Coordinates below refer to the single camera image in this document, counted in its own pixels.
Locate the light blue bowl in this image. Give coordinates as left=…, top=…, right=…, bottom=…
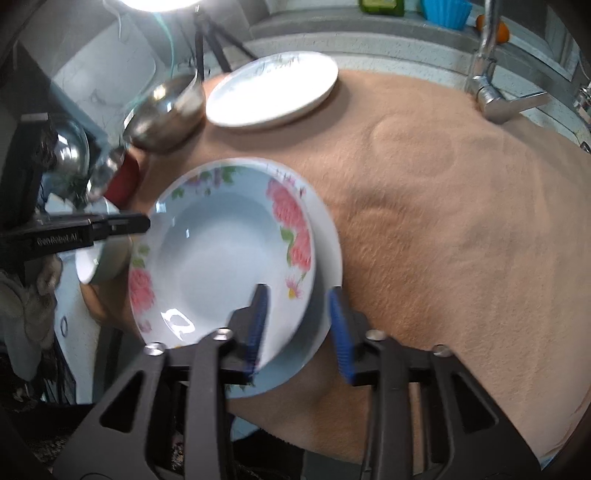
left=75, top=239, right=132, bottom=284

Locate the large steel ladle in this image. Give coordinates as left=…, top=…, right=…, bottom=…
left=122, top=62, right=207, bottom=154

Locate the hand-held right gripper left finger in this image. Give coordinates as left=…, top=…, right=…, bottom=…
left=51, top=282, right=271, bottom=480

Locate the pink floral deep plate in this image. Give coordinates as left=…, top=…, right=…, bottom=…
left=128, top=158, right=317, bottom=352

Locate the green dish soap bottle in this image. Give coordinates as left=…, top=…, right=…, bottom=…
left=359, top=0, right=405, bottom=18

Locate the blue ribbed bowl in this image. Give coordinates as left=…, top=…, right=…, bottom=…
left=421, top=0, right=473, bottom=31

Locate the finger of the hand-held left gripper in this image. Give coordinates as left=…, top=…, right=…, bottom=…
left=90, top=213, right=152, bottom=244

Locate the orange fruit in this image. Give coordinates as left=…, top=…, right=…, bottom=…
left=475, top=14, right=510, bottom=44

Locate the ring light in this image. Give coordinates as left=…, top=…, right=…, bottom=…
left=104, top=0, right=205, bottom=13

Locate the tan towel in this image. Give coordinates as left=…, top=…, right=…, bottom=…
left=81, top=68, right=591, bottom=468

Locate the chrome faucet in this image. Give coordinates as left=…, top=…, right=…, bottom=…
left=465, top=0, right=551, bottom=124

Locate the plain white plate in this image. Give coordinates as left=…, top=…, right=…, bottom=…
left=222, top=185, right=345, bottom=400

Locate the red container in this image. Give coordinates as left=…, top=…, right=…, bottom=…
left=105, top=157, right=142, bottom=209

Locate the black tripod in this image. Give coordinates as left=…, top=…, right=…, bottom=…
left=191, top=8, right=260, bottom=75

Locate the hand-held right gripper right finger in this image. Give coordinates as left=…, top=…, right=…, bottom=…
left=325, top=286, right=541, bottom=480

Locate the white plate with grey print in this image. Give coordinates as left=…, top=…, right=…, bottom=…
left=204, top=51, right=340, bottom=129

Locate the teal hose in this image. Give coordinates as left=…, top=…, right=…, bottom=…
left=154, top=8, right=180, bottom=81

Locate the small steel ladle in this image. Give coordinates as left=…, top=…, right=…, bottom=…
left=87, top=147, right=127, bottom=200

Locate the shiny steel bowl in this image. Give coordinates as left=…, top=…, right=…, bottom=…
left=53, top=119, right=92, bottom=206

